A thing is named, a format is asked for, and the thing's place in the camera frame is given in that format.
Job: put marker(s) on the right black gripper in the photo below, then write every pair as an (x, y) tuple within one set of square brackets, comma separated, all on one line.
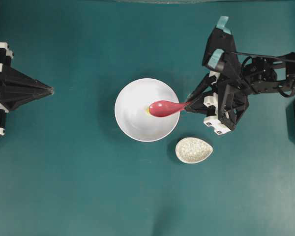
[(224, 105)]

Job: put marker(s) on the black wrist camera with tape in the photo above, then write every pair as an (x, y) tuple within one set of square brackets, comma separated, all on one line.
[(220, 46)]

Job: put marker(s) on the pink plastic spoon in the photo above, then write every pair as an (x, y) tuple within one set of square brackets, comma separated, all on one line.
[(165, 108)]

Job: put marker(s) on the speckled ceramic spoon rest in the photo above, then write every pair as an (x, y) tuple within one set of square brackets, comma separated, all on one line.
[(192, 150)]

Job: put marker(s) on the white round bowl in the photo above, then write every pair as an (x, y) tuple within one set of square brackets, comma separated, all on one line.
[(130, 110)]

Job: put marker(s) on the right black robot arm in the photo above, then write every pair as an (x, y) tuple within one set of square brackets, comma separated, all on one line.
[(266, 74)]

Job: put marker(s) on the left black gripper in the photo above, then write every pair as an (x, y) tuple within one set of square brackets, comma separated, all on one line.
[(11, 100)]

